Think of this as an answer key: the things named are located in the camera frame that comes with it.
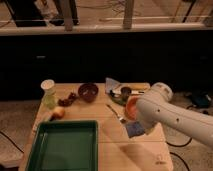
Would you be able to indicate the white paper napkin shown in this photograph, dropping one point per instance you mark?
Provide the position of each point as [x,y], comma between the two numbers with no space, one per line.
[111,84]

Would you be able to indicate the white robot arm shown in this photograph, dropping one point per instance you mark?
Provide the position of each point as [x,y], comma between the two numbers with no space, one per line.
[154,107]

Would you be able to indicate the white marker pen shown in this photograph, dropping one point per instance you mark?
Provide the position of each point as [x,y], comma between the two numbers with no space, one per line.
[133,92]

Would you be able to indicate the white paper cup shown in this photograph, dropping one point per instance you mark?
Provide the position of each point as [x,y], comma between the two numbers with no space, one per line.
[48,86]

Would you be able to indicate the green plastic tray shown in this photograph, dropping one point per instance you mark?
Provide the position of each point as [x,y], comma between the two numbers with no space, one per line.
[65,146]

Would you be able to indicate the metal fork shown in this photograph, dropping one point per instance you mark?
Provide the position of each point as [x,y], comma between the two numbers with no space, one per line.
[119,117]

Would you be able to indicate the red apple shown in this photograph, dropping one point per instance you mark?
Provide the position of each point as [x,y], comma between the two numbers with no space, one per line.
[58,112]

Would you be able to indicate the green flat plate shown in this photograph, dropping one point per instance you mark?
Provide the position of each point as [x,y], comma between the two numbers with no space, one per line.
[118,99]

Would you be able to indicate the pale green plastic cup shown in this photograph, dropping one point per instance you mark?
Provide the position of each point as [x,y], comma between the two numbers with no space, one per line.
[49,101]

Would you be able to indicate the dark brown dried food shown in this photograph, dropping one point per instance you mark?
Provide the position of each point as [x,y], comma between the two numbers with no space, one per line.
[67,101]

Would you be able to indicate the blue sponge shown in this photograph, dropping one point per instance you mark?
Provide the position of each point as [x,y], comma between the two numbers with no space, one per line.
[134,129]

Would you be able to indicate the small dark cup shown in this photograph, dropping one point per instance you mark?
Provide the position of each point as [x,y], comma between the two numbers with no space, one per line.
[125,92]

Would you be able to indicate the dark maroon bowl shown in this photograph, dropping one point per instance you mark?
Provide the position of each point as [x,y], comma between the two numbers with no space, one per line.
[88,92]

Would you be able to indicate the orange bowl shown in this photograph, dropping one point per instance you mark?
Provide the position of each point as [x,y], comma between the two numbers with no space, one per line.
[130,108]

